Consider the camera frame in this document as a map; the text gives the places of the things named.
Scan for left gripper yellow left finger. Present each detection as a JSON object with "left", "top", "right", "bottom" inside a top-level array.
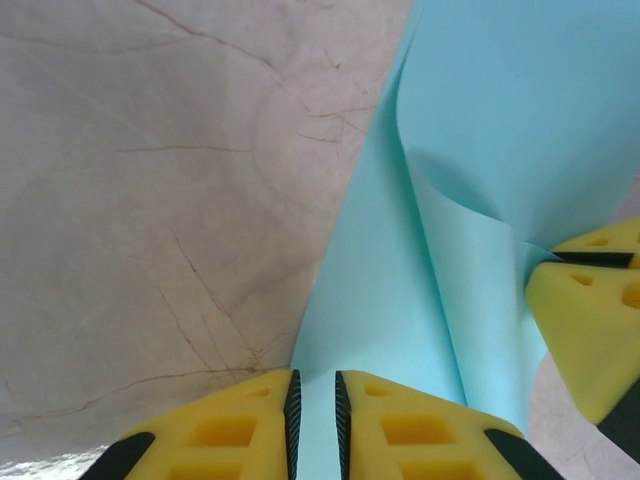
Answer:
[{"left": 87, "top": 368, "right": 303, "bottom": 480}]

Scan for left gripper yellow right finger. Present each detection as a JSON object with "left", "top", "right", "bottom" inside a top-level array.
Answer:
[{"left": 333, "top": 369, "right": 566, "bottom": 480}]

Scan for teal paper sheet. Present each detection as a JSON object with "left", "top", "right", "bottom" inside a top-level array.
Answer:
[{"left": 289, "top": 0, "right": 640, "bottom": 480}]

